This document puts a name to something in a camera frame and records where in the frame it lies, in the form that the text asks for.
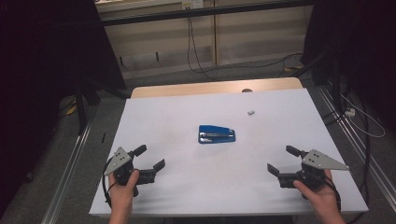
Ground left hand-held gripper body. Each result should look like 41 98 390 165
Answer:
104 147 156 198

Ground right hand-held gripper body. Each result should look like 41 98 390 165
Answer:
278 148 350 191

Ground blue stapler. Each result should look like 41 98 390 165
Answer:
198 124 236 145

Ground person's left hand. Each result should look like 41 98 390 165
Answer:
107 170 140 216

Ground person's right hand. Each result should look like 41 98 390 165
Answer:
292 170 342 216

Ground white table sheet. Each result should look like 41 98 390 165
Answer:
89 88 369 217

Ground black metal stand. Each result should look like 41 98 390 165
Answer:
292 49 347 125
74 78 129 135

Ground wooden table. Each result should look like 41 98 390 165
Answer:
130 77 304 99

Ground black curtain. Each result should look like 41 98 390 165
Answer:
0 0 126 211
300 0 396 133

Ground black horizontal bar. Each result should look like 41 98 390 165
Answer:
100 0 313 27

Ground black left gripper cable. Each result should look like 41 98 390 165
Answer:
102 158 119 209

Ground aluminium floor rail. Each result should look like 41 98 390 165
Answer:
40 120 93 224
317 86 396 204

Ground white cable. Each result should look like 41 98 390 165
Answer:
340 92 387 139

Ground black floor cable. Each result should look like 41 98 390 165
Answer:
199 51 304 78

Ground black hanging cables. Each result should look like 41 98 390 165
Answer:
186 16 219 82

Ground white wall outlet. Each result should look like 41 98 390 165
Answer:
181 0 205 10

